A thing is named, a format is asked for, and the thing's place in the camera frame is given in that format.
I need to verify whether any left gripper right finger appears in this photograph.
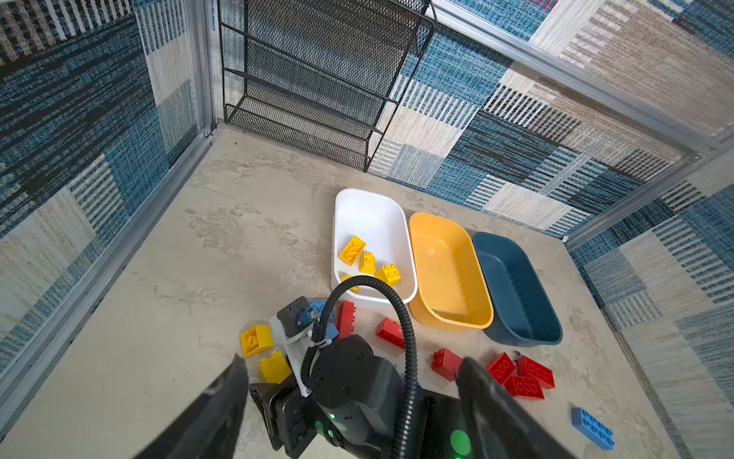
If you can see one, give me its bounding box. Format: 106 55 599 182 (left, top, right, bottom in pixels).
457 358 573 458

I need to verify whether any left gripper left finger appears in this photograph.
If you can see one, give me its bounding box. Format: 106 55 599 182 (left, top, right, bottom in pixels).
137 356 248 458

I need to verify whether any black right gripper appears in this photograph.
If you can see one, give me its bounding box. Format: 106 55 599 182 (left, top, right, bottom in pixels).
250 381 319 458

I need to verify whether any red lego tall block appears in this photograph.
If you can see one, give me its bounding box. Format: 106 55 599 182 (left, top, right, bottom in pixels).
431 348 463 382

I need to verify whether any yellow lego pair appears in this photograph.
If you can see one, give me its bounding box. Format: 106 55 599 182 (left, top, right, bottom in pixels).
338 235 366 266

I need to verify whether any yellow lego sloped bottom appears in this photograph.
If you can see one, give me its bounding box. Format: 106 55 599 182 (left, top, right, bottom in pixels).
359 251 377 275

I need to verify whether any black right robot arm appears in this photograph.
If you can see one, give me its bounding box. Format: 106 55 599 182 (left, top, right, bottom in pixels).
250 335 570 458

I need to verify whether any red lego flat lower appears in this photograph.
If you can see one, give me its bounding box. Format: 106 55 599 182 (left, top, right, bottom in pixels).
505 376 545 400

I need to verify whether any red lego flat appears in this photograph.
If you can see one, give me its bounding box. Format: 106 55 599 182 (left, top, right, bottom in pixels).
505 376 545 400
516 357 555 389
486 353 516 386

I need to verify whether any red lego flat left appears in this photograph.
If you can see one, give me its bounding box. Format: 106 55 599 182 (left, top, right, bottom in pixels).
486 353 516 386

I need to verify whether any red lego flat right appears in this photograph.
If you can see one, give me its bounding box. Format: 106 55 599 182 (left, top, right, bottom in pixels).
516 357 555 389

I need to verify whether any blue lego far right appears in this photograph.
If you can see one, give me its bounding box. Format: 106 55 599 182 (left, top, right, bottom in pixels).
571 407 615 451

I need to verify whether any blue lego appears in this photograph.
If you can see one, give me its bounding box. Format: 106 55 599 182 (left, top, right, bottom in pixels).
309 300 326 316
571 407 615 451

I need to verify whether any blue lego left slanted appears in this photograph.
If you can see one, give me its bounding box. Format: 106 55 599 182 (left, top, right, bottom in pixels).
326 322 339 340

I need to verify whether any dark blue plastic bin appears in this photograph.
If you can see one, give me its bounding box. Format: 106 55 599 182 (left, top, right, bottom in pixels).
471 231 563 347

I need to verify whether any blue lego far left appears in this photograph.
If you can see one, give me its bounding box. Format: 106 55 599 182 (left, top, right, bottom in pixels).
309 300 326 316

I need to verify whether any red lego left upright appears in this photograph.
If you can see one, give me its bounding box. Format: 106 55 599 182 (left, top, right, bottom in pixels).
336 300 357 339

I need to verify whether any red lego long centre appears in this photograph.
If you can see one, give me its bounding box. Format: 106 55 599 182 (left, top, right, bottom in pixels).
376 317 405 350

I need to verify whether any yellow plastic bin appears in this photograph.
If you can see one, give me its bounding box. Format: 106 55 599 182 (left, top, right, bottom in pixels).
409 212 494 333

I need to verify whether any white plastic bin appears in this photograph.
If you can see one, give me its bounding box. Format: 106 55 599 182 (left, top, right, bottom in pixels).
331 189 418 303

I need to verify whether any black corrugated cable conduit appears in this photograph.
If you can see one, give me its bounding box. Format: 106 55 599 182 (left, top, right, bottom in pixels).
300 274 420 459

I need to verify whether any black wire mesh shelf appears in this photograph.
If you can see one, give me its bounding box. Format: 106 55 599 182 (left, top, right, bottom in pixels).
216 0 436 171

